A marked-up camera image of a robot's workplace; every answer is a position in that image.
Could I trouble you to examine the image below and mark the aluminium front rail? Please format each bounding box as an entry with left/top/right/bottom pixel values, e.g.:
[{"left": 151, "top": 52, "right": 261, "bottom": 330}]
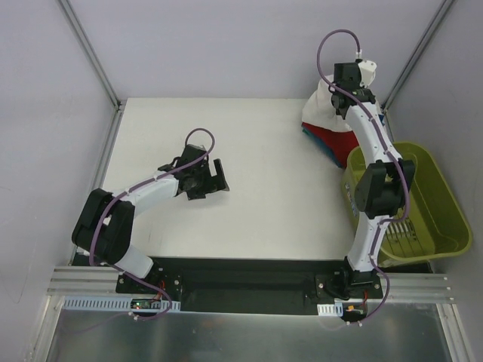
[{"left": 47, "top": 265, "right": 457, "bottom": 304}]

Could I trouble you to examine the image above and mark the left white cable duct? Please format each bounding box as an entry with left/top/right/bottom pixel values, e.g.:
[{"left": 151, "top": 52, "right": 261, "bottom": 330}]
[{"left": 63, "top": 296, "right": 181, "bottom": 313}]

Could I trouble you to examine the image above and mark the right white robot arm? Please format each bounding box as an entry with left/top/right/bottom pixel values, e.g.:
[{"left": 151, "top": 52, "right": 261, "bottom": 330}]
[{"left": 331, "top": 60, "right": 415, "bottom": 298}]

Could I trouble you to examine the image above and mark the white and green t-shirt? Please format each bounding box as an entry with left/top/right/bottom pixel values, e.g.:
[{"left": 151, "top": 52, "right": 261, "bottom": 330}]
[{"left": 302, "top": 80, "right": 352, "bottom": 133}]

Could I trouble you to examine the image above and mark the left aluminium frame post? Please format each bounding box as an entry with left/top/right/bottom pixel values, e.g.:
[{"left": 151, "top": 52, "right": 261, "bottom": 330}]
[{"left": 56, "top": 0, "right": 128, "bottom": 110}]

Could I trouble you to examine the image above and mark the olive green plastic bin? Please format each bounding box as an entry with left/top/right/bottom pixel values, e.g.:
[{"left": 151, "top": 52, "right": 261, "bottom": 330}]
[{"left": 341, "top": 142, "right": 472, "bottom": 268}]

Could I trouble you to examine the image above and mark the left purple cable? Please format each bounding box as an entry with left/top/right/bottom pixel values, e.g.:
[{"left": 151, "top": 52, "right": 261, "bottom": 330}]
[{"left": 88, "top": 128, "right": 217, "bottom": 321}]

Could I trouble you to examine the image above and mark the right white cable duct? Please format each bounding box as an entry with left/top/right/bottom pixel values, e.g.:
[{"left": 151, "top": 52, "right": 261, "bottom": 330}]
[{"left": 317, "top": 302, "right": 343, "bottom": 318}]

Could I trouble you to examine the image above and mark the folded blue t-shirt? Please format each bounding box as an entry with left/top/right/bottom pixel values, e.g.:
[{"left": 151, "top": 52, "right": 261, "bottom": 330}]
[{"left": 301, "top": 102, "right": 387, "bottom": 168}]

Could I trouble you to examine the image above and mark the aluminium frame post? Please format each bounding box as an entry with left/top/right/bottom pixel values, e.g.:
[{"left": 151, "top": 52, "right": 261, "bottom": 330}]
[
  {"left": 380, "top": 0, "right": 457, "bottom": 112},
  {"left": 56, "top": 0, "right": 128, "bottom": 110}
]

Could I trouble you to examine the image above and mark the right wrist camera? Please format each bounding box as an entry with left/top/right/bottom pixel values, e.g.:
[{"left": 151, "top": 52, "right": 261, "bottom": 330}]
[{"left": 356, "top": 59, "right": 377, "bottom": 88}]

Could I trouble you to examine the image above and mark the white cable duct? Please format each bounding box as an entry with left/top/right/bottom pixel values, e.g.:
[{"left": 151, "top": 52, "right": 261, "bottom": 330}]
[
  {"left": 317, "top": 302, "right": 343, "bottom": 318},
  {"left": 63, "top": 296, "right": 181, "bottom": 313}
]

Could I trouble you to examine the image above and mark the right aluminium frame post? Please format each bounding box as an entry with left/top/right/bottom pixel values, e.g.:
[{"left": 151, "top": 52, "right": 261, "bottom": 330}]
[{"left": 380, "top": 0, "right": 457, "bottom": 112}]

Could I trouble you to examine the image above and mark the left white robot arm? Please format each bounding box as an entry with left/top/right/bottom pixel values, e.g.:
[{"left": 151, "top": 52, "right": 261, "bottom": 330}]
[{"left": 72, "top": 144, "right": 229, "bottom": 293}]

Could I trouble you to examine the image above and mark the folded red t-shirt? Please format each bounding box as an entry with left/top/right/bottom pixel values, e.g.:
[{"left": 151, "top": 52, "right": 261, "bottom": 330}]
[{"left": 301, "top": 122, "right": 358, "bottom": 169}]

